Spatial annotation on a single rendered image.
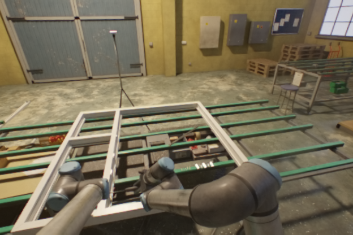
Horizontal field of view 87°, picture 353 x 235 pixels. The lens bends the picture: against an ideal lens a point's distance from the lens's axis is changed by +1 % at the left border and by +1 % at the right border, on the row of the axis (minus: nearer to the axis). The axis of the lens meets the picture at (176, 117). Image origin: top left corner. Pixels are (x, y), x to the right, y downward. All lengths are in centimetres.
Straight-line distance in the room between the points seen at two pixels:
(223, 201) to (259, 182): 11
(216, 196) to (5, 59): 821
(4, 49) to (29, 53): 69
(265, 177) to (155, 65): 713
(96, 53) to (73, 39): 77
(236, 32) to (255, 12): 107
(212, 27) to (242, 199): 740
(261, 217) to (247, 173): 13
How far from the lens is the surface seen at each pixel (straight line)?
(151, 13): 738
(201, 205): 55
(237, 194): 53
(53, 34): 766
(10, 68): 846
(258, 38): 873
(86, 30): 740
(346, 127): 471
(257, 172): 59
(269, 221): 65
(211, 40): 777
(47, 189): 162
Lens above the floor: 190
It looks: 27 degrees down
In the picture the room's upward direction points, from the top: 1 degrees counter-clockwise
